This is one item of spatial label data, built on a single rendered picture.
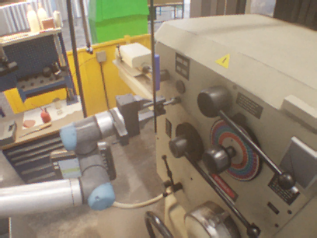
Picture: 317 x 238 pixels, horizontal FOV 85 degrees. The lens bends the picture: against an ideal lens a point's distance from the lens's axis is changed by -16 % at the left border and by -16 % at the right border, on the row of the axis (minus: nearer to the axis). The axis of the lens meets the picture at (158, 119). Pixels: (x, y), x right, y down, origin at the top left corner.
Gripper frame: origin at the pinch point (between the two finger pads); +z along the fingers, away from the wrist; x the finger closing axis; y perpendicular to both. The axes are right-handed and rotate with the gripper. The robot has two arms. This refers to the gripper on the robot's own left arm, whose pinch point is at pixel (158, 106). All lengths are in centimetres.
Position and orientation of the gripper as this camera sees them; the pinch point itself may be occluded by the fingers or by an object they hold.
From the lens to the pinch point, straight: 66.2
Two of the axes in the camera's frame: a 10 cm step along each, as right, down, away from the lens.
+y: -4.9, -5.4, 6.8
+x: 0.2, 7.8, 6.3
